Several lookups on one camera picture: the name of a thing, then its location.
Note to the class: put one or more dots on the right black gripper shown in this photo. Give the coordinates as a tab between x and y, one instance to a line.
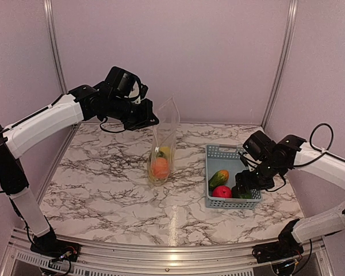
245	183

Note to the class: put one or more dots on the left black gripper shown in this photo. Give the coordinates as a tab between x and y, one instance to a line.
146	115

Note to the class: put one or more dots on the green toy bell pepper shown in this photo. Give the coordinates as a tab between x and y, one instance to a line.
244	195

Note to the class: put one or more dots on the green orange toy cucumber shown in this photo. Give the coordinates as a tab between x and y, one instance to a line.
219	178

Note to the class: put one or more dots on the red toy apple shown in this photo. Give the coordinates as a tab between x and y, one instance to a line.
222	192

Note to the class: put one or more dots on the grey plastic basket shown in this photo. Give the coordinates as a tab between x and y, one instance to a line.
226	157

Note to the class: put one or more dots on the green toy cabbage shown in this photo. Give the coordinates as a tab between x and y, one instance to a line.
159	154

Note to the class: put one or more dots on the yellow toy lemon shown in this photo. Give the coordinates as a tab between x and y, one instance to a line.
166	151

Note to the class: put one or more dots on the clear zip top bag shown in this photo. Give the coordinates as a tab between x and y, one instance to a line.
165	133

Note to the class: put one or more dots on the orange toy orange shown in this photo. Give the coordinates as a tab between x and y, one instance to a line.
160	168

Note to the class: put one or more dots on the yellow toy banana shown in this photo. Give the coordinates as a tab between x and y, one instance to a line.
158	179

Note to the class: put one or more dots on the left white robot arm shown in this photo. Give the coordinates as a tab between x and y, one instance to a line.
80	104

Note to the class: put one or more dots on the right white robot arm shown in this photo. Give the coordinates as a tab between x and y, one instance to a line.
292	152

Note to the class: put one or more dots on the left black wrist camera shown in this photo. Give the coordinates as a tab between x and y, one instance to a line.
124	85

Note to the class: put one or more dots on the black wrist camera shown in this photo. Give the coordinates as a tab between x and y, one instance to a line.
124	85
258	147

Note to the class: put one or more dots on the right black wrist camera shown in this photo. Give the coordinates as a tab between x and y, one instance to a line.
258	147

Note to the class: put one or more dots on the left aluminium frame post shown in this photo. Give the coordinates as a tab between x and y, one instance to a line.
50	21

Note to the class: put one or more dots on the aluminium frame post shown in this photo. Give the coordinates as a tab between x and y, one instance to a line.
283	59
50	21

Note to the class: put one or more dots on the right aluminium frame post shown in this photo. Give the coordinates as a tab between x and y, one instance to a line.
283	59

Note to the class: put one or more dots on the front aluminium rail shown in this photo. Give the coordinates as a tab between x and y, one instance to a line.
101	258

